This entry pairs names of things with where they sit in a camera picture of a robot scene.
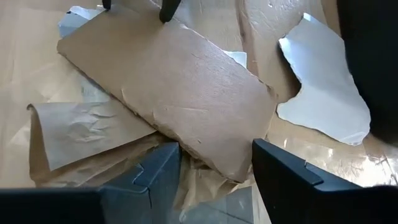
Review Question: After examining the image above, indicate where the dark grey trash bin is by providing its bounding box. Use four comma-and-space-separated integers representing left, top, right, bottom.
337, 0, 398, 146

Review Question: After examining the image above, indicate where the bluish white paper scrap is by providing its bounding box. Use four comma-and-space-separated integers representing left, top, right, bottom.
58, 5, 106, 39

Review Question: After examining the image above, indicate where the white paper piece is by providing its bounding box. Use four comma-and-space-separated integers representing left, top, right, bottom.
275, 12, 371, 146

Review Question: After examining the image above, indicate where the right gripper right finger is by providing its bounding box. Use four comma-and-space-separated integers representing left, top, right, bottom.
251, 138, 363, 224

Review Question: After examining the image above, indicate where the brown cardboard piece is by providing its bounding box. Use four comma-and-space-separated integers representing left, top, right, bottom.
57, 4, 278, 184

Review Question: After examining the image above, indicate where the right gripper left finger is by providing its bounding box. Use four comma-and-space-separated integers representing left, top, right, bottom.
99, 141, 183, 224

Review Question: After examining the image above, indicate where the crumpled kraft paper sheet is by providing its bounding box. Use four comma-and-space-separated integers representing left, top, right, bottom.
27, 99, 251, 214

